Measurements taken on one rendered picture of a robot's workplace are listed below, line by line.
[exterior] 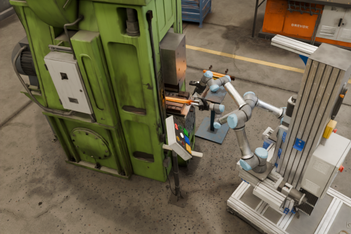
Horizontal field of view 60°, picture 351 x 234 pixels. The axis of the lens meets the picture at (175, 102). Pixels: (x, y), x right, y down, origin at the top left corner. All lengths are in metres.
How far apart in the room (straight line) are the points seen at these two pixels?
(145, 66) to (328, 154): 1.65
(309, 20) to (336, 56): 3.94
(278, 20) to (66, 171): 4.60
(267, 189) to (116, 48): 1.87
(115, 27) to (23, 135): 2.91
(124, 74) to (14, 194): 2.25
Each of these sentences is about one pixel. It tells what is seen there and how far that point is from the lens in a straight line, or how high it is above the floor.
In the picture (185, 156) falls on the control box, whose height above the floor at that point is 0.99.
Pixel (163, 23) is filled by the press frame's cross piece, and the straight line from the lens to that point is 2.81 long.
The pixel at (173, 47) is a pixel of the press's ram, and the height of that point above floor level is 1.76.
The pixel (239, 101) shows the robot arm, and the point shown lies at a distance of 2.73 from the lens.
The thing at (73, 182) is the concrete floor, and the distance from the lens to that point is 4.15.
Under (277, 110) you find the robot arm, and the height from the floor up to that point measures 1.06.
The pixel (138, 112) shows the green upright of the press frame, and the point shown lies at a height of 1.13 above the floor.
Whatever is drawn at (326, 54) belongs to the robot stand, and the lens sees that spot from 2.33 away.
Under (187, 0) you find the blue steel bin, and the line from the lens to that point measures 6.68.
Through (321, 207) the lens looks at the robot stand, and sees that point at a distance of 3.68.
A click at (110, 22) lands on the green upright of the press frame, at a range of 2.55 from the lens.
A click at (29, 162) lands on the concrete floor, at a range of 4.61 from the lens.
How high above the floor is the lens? 3.22
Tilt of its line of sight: 42 degrees down
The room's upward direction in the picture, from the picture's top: 4 degrees counter-clockwise
